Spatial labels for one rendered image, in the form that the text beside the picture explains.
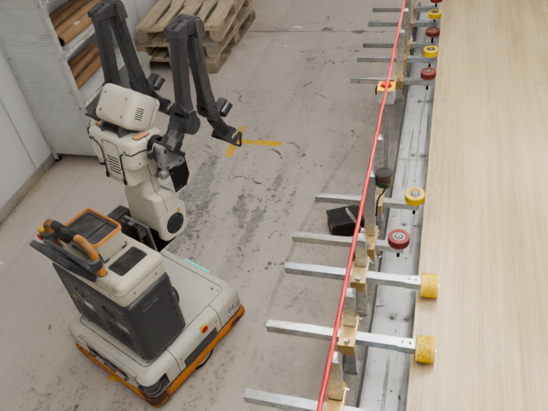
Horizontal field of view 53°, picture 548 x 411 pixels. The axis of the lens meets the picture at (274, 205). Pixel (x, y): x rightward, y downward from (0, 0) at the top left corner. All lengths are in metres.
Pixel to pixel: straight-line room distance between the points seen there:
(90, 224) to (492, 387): 1.64
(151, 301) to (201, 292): 0.47
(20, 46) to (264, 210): 1.95
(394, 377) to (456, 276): 0.42
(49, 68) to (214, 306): 2.12
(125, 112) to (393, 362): 1.37
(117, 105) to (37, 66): 1.93
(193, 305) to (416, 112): 1.64
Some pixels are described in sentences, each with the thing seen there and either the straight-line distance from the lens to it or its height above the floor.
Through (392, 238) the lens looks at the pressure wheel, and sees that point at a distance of 2.11.
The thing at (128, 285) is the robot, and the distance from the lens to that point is 2.29.
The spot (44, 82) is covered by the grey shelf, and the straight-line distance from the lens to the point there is 4.22.
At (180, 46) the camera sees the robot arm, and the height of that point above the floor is 1.55.
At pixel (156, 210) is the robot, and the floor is 0.85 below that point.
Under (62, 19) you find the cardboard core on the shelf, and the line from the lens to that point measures 4.45.
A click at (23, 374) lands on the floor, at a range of 3.29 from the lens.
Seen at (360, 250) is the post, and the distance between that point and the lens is 1.87.
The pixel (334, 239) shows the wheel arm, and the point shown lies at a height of 0.86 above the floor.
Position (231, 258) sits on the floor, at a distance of 3.36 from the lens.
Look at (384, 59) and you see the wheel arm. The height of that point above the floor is 0.85.
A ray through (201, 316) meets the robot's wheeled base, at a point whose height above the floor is 0.28.
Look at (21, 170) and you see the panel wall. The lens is 4.40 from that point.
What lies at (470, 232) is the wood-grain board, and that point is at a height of 0.90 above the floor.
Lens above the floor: 2.41
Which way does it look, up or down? 41 degrees down
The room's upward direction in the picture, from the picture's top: 9 degrees counter-clockwise
